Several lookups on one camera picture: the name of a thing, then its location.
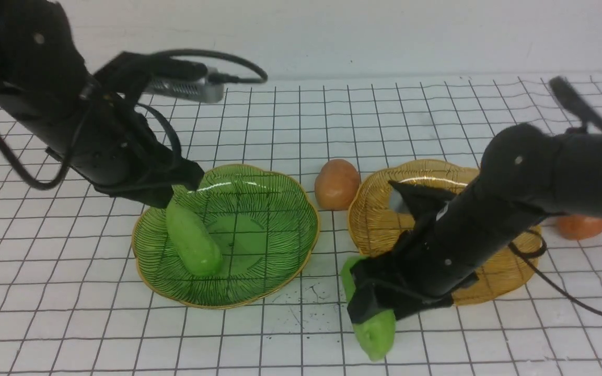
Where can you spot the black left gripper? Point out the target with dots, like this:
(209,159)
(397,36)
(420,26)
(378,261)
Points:
(111,145)

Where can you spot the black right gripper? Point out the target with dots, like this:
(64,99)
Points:
(414,275)

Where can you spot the orange potato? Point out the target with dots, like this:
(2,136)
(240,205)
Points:
(337,185)
(578,227)

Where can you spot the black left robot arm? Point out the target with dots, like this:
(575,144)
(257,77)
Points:
(41,72)

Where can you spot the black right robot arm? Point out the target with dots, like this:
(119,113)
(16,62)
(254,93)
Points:
(526,176)

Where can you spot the amber transparent plastic plate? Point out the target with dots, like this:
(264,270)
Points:
(374,227)

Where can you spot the green transparent plastic plate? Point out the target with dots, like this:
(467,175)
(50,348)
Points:
(263,222)

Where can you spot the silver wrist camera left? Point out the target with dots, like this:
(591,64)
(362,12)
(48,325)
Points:
(194,87)

